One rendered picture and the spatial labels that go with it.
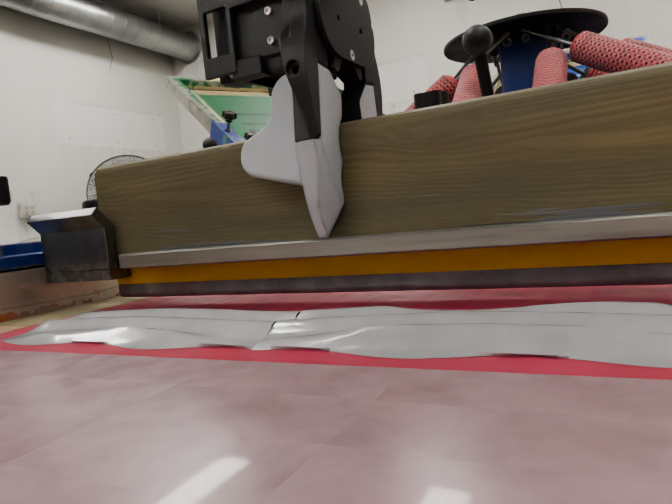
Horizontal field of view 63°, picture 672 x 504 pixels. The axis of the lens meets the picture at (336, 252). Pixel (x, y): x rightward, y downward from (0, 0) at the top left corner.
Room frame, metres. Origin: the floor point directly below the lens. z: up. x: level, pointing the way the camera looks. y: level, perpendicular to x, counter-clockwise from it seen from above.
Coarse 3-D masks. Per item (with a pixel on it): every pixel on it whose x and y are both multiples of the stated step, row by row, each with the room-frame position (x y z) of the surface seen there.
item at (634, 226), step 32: (512, 224) 0.26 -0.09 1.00; (544, 224) 0.25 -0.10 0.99; (576, 224) 0.24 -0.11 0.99; (608, 224) 0.24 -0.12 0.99; (640, 224) 0.23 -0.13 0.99; (128, 256) 0.38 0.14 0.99; (160, 256) 0.36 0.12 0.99; (192, 256) 0.35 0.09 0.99; (224, 256) 0.34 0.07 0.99; (256, 256) 0.33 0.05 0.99; (288, 256) 0.32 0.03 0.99; (320, 256) 0.31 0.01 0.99
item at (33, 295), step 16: (0, 272) 0.40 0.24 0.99; (16, 272) 0.40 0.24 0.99; (32, 272) 0.41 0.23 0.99; (0, 288) 0.39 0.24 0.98; (16, 288) 0.40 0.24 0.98; (32, 288) 0.41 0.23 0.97; (48, 288) 0.42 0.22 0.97; (64, 288) 0.43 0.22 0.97; (80, 288) 0.45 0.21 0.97; (96, 288) 0.46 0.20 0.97; (112, 288) 0.47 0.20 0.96; (0, 304) 0.39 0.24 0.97; (16, 304) 0.40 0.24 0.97; (32, 304) 0.41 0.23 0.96; (48, 304) 0.42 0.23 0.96; (64, 304) 0.43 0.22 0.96; (0, 320) 0.39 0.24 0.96
